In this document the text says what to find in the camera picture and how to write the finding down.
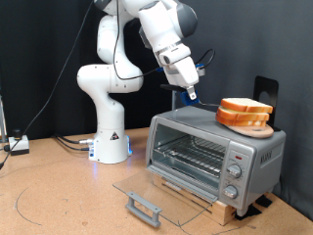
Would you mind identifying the grey emergency stop box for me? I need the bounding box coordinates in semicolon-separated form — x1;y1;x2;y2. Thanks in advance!
8;128;30;157

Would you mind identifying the black metal bookend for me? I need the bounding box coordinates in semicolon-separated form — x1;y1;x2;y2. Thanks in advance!
253;75;282;132

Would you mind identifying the silver oven knob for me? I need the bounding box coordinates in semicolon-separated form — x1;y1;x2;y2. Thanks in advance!
227;163;244;179
222;184;239;200

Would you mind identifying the vertical aluminium pole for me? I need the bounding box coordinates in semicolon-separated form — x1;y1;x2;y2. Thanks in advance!
171;91;179;111

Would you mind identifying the thin metal pole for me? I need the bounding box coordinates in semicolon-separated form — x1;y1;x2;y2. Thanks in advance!
0;94;8;144

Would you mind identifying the grey backdrop curtain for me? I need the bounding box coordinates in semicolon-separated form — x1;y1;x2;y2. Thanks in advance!
175;0;313;219

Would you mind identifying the black foam pad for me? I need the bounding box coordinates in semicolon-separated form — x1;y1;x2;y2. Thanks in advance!
234;205;263;221
255;195;274;209

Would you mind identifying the silver toaster oven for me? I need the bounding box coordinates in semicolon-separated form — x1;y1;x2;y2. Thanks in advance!
145;105;288;216

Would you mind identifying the black cable silver plug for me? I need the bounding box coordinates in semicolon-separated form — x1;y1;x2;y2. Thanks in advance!
52;133;96;146

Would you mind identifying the long black hanging cable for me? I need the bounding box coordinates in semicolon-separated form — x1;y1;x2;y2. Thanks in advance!
0;0;96;169

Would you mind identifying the black base cable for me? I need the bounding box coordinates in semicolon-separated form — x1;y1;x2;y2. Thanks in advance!
55;138;92;152

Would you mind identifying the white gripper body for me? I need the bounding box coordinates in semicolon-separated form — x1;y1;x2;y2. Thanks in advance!
156;44;201;89

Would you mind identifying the black backdrop curtain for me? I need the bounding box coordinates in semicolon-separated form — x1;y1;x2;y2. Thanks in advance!
0;0;177;141

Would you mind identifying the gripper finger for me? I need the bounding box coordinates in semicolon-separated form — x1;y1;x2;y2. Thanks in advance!
186;84;198;101

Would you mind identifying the glass oven door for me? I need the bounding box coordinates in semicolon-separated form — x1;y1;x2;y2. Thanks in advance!
112;164;219;228

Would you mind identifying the black camera cable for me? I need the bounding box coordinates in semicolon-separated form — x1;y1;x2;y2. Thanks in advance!
112;0;216;81

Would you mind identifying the fork with blue grip block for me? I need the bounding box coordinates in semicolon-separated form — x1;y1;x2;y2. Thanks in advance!
159;83;223;108

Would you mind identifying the wire oven rack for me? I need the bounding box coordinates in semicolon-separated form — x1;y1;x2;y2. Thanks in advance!
153;134;227;179

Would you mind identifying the round wooden board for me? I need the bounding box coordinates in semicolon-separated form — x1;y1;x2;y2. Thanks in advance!
224;122;275;139

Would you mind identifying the white bread slice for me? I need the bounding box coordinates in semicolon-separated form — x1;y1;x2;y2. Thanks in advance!
215;106;271;122
215;115;269;127
219;97;274;115

